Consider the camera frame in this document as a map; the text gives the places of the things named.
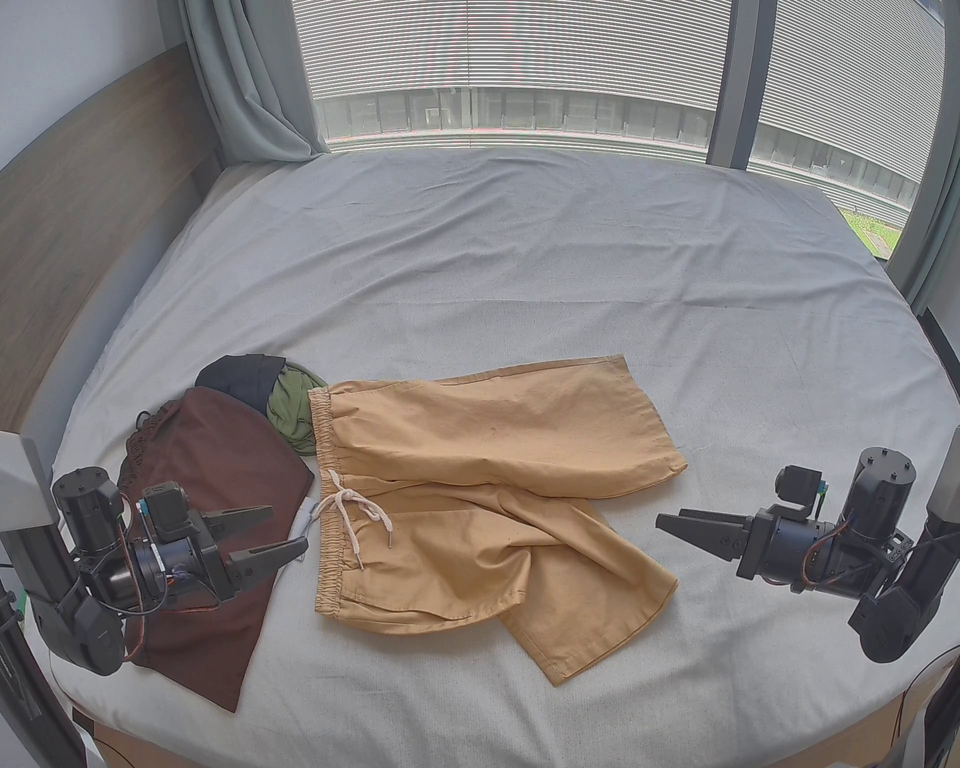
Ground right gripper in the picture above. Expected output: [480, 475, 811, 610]
[655, 507, 823, 587]

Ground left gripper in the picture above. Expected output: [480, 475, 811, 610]
[145, 504, 309, 606]

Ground mustard yellow shorts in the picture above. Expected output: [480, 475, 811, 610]
[307, 353, 690, 688]

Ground bed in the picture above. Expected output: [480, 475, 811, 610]
[0, 41, 960, 768]

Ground white garment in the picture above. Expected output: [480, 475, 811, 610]
[277, 495, 318, 573]

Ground brown garment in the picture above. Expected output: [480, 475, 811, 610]
[116, 385, 317, 714]

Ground green garment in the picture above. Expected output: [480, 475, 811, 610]
[265, 361, 329, 459]

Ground black garment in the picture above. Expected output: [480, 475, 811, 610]
[196, 354, 291, 418]

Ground grey-green curtain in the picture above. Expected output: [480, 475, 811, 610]
[887, 0, 960, 318]
[180, 0, 332, 168]

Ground window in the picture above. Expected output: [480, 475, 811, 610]
[288, 0, 948, 273]

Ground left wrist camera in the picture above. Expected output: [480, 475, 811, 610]
[141, 483, 190, 538]

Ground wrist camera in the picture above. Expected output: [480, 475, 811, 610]
[774, 464, 828, 523]
[141, 483, 190, 538]

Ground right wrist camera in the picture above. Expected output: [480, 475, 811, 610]
[774, 464, 828, 523]

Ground black cable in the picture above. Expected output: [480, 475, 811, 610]
[889, 646, 960, 768]
[71, 718, 155, 759]

